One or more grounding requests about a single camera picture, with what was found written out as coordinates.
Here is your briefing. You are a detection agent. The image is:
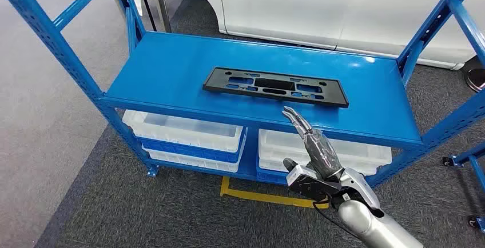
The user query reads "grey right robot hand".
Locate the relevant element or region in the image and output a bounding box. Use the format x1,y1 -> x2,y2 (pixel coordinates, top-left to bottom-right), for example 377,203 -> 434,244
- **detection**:
282,106 -> 344,181

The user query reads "black plastic plate bracket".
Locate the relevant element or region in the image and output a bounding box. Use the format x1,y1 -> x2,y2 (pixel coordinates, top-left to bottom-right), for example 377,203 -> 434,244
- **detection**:
202,67 -> 349,109

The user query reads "blue metal shelf rack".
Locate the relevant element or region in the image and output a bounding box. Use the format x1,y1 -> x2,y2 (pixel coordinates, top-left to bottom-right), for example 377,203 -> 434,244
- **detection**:
0,0 -> 485,189

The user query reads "blue plastic storage bin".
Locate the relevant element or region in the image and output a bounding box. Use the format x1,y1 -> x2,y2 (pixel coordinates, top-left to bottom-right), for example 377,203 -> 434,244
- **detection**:
256,163 -> 291,186
136,127 -> 248,165

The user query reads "yellow floor tape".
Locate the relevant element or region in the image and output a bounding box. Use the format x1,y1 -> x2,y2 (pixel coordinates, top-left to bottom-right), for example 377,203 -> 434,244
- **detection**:
220,176 -> 329,210

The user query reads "white car with red stripe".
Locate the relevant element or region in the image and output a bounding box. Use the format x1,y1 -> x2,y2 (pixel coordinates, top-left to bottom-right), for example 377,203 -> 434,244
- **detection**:
125,0 -> 485,71

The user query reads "blue rack on casters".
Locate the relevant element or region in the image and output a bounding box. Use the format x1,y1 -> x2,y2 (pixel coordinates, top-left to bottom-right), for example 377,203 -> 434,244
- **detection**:
442,140 -> 485,235

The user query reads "round metal stand base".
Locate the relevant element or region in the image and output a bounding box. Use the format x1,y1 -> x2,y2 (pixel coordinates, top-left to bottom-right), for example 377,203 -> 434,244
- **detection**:
463,55 -> 485,93

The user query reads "grey metal pole stand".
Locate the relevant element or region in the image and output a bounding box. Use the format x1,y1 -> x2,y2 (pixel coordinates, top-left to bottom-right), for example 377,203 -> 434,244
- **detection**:
149,0 -> 172,33

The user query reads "thin black pole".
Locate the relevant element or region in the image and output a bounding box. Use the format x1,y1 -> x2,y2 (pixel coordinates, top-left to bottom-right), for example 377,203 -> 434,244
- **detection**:
134,0 -> 158,32

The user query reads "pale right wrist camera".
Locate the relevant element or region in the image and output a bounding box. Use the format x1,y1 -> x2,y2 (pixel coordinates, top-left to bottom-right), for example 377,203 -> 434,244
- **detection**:
283,158 -> 344,202

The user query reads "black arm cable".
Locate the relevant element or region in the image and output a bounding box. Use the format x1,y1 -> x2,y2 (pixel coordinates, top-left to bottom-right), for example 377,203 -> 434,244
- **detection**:
312,200 -> 365,240

